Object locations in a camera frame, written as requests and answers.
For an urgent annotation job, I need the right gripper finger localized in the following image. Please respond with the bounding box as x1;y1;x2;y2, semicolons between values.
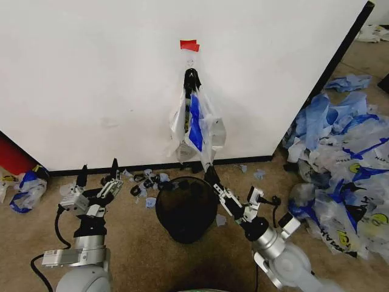
202;166;241;219
208;165;244;215

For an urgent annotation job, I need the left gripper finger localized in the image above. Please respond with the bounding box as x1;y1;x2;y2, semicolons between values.
98;158;123;201
72;164;89;192

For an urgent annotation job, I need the white and blue garbage bag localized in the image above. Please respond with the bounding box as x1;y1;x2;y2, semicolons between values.
165;69;227;176

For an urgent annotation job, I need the black mesh trash bin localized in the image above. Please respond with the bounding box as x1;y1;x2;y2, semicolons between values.
155;176;219;245

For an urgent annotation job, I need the blue and white plastic bag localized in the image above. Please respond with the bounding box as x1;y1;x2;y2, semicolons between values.
9;165;50;214

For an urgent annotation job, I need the crumpled blue plastic bag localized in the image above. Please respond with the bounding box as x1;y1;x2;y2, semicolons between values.
323;73;373;92

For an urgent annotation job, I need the white and yellow plastic bag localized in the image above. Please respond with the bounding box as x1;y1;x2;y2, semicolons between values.
357;24;389;44

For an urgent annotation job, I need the black baseboard strip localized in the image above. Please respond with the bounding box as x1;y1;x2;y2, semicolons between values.
48;155;274;177

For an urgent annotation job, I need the red box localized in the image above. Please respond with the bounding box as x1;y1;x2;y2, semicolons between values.
0;133;38;176

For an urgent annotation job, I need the pile of plastic bags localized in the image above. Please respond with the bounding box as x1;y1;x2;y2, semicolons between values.
281;90;389;260

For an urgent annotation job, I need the red tape strip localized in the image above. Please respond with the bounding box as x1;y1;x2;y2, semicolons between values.
179;39;201;53

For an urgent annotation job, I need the black panel edge trim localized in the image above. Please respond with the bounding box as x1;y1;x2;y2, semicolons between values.
272;0;376;159

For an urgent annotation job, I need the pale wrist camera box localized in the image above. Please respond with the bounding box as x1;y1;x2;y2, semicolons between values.
246;186;264;211
58;184;89;211

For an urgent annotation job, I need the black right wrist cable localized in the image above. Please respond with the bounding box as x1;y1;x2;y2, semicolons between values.
258;195;282;228

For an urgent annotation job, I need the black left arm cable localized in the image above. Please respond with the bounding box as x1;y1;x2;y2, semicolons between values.
30;204;77;292

